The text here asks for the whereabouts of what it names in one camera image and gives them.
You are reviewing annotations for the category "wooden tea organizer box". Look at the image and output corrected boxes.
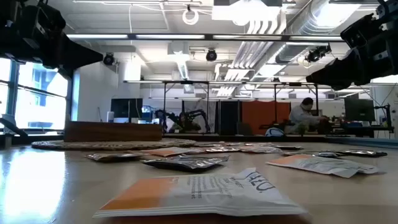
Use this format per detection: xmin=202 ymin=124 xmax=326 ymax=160
xmin=64 ymin=120 xmax=163 ymax=142

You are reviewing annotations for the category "black background desk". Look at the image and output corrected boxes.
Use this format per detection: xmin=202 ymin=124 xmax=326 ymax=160
xmin=329 ymin=123 xmax=396 ymax=138

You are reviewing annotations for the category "overhead bar with light strips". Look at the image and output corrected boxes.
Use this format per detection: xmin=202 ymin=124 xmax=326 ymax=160
xmin=65 ymin=32 xmax=346 ymax=43

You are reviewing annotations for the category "white blue round object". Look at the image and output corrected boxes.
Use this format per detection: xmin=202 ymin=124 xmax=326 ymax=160
xmin=264 ymin=126 xmax=285 ymax=138

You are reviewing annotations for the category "orange partition panel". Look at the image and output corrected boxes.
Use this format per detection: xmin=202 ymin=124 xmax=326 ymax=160
xmin=241 ymin=100 xmax=292 ymax=135

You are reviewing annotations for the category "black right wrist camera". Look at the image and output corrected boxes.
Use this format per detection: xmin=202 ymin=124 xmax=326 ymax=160
xmin=340 ymin=12 xmax=379 ymax=50

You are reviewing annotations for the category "black background rig frame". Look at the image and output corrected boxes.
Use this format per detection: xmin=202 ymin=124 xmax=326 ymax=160
xmin=123 ymin=80 xmax=321 ymax=135

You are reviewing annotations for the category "black aluminium table frame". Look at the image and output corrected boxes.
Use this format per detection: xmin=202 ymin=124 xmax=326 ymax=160
xmin=0 ymin=132 xmax=398 ymax=150

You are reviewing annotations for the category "large window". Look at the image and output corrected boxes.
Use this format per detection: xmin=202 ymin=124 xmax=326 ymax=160
xmin=0 ymin=57 xmax=74 ymax=131

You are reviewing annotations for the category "white ceiling fixture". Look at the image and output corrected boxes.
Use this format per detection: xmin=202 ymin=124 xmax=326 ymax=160
xmin=211 ymin=0 xmax=282 ymax=27

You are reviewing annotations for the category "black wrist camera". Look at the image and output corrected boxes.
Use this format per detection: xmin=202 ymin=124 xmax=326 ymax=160
xmin=340 ymin=12 xmax=379 ymax=50
xmin=17 ymin=1 xmax=67 ymax=43

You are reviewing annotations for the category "black overhead camera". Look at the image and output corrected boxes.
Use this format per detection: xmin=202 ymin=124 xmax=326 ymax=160
xmin=304 ymin=43 xmax=332 ymax=63

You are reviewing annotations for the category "orange white tea packet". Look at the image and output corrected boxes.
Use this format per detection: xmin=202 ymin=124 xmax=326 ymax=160
xmin=239 ymin=145 xmax=284 ymax=155
xmin=92 ymin=167 xmax=308 ymax=218
xmin=266 ymin=154 xmax=381 ymax=179
xmin=140 ymin=146 xmax=205 ymax=158

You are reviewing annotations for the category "silver ventilation duct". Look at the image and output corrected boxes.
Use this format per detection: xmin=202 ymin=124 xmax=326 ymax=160
xmin=273 ymin=0 xmax=361 ymax=65

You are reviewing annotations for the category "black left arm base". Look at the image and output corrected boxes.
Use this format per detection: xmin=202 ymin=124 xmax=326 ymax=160
xmin=0 ymin=113 xmax=29 ymax=149

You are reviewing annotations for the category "person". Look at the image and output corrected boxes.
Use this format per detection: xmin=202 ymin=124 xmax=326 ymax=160
xmin=287 ymin=97 xmax=330 ymax=134

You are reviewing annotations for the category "black wall monitor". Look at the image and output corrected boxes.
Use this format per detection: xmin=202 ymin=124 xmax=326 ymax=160
xmin=110 ymin=98 xmax=144 ymax=119

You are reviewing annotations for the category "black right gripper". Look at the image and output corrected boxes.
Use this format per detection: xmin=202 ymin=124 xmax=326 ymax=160
xmin=306 ymin=29 xmax=398 ymax=91

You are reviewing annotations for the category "white coiled cable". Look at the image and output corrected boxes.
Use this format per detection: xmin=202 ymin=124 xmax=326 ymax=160
xmin=182 ymin=8 xmax=200 ymax=26

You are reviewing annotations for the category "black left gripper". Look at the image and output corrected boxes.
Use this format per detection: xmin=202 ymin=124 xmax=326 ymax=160
xmin=0 ymin=29 xmax=104 ymax=79

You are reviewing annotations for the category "round woven placemat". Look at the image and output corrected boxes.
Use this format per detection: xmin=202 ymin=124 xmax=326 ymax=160
xmin=30 ymin=138 xmax=197 ymax=152

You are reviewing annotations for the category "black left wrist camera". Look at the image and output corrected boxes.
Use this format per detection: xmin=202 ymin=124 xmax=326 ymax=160
xmin=17 ymin=1 xmax=67 ymax=43

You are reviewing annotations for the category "black desk monitor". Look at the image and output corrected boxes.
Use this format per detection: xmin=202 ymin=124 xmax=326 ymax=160
xmin=344 ymin=98 xmax=376 ymax=123

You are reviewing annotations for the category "black partition panel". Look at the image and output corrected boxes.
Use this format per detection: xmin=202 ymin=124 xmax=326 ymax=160
xmin=219 ymin=100 xmax=240 ymax=135

